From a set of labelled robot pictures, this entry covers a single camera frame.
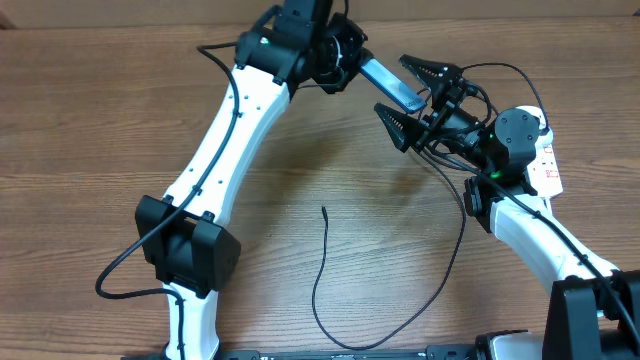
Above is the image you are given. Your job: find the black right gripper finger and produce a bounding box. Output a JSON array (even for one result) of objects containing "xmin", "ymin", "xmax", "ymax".
[
  {"xmin": 374, "ymin": 103, "xmax": 429, "ymax": 153},
  {"xmin": 399, "ymin": 54, "xmax": 462, "ymax": 95}
]

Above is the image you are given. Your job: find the blue Galaxy smartphone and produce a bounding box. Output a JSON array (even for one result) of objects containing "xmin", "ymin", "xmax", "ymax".
[{"xmin": 360, "ymin": 58, "xmax": 426, "ymax": 114}]

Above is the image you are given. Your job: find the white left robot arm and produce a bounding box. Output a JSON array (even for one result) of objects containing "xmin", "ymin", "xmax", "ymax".
[{"xmin": 135, "ymin": 1, "xmax": 367, "ymax": 359}]

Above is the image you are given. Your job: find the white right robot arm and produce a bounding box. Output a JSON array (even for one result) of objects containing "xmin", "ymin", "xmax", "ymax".
[{"xmin": 361, "ymin": 55, "xmax": 639, "ymax": 359}]

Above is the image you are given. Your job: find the white power strip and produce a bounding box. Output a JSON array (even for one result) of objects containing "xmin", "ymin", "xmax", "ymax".
[{"xmin": 519, "ymin": 106, "xmax": 563, "ymax": 199}]

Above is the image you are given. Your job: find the black charger cable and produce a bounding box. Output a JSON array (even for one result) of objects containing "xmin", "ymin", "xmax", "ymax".
[{"xmin": 311, "ymin": 62, "xmax": 551, "ymax": 352}]

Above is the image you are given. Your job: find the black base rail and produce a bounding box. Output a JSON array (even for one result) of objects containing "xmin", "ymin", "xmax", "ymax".
[{"xmin": 119, "ymin": 344, "xmax": 481, "ymax": 360}]

